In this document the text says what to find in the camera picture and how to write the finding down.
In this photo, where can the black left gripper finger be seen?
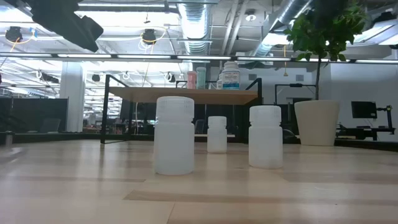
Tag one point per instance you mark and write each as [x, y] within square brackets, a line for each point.
[91, 33]

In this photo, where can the pink translucent vial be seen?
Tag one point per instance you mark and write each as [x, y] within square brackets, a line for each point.
[191, 80]

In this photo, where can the teal blue pill vial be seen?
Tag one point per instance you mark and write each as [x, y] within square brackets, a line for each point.
[201, 77]

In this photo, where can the translucent white plastic bottle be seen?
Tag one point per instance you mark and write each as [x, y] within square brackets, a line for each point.
[217, 137]
[265, 140]
[174, 140]

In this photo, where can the white blue-labelled medicine bottle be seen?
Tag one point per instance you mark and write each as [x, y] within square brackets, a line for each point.
[219, 83]
[230, 77]

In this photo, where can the white pillar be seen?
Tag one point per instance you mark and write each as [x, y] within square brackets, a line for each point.
[72, 96]

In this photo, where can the black partition panel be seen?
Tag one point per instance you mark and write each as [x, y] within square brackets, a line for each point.
[31, 115]

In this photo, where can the grey office chair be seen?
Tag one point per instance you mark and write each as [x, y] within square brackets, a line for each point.
[199, 126]

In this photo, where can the green leafy plant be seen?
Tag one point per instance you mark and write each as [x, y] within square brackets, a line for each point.
[311, 40]

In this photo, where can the white round plant pot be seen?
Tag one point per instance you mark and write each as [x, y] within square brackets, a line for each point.
[317, 124]

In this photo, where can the small black background monitor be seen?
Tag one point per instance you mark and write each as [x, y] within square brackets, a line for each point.
[363, 109]

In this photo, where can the black background desk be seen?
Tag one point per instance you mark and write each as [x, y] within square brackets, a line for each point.
[367, 132]

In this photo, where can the ribbed silver air duct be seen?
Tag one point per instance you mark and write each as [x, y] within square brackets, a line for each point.
[194, 28]

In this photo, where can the wooden shelf with black frame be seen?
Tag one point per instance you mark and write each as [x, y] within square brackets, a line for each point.
[183, 95]

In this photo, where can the black table frame rail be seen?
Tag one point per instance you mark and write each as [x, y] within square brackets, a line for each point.
[140, 138]
[370, 145]
[46, 138]

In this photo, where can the small grey post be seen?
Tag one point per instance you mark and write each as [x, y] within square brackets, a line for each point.
[8, 138]

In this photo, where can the wall vent grille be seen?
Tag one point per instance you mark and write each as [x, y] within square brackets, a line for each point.
[299, 77]
[252, 76]

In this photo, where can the slanted silver air duct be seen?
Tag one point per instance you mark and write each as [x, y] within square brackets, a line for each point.
[289, 14]

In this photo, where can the black background rig frame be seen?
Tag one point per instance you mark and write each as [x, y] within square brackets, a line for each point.
[290, 84]

